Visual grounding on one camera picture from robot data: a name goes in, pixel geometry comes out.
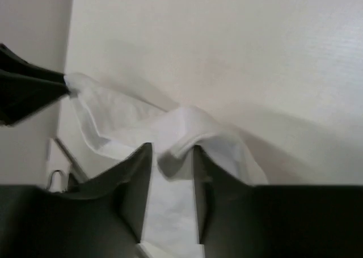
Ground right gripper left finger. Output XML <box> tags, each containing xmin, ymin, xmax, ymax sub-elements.
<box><xmin>1</xmin><ymin>143</ymin><xmax>152</xmax><ymax>257</ymax></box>

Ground white skirt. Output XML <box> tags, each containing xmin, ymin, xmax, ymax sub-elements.
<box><xmin>64</xmin><ymin>74</ymin><xmax>268</xmax><ymax>245</ymax></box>

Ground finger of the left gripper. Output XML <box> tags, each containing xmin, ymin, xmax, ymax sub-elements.
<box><xmin>1</xmin><ymin>43</ymin><xmax>65</xmax><ymax>85</ymax></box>
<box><xmin>1</xmin><ymin>70</ymin><xmax>69</xmax><ymax>125</ymax></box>

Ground aluminium rail front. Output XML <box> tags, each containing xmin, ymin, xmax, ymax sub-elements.
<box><xmin>54</xmin><ymin>137</ymin><xmax>88</xmax><ymax>183</ymax></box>

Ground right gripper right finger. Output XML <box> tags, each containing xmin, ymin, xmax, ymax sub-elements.
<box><xmin>192</xmin><ymin>146</ymin><xmax>362</xmax><ymax>257</ymax></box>

